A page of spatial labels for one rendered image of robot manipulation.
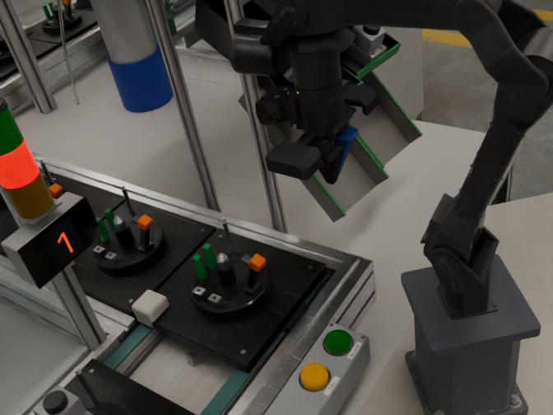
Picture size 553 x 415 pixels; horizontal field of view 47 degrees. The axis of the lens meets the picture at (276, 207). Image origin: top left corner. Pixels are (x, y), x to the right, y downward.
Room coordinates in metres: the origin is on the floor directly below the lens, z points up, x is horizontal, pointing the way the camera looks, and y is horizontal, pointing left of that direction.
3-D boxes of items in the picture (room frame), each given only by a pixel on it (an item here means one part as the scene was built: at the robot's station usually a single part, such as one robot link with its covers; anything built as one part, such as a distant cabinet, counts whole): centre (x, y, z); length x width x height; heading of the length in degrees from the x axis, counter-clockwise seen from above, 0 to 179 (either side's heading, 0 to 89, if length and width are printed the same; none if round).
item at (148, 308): (0.78, 0.11, 1.01); 0.24 x 0.24 x 0.13; 49
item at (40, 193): (0.71, 0.32, 1.28); 0.05 x 0.05 x 0.05
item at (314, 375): (0.57, 0.00, 0.96); 0.04 x 0.04 x 0.02
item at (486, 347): (0.57, -0.23, 0.96); 0.15 x 0.15 x 0.20; 0
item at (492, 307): (0.58, -0.23, 1.09); 0.07 x 0.07 x 0.06; 0
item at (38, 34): (2.23, 0.60, 1.01); 0.24 x 0.24 x 0.13; 49
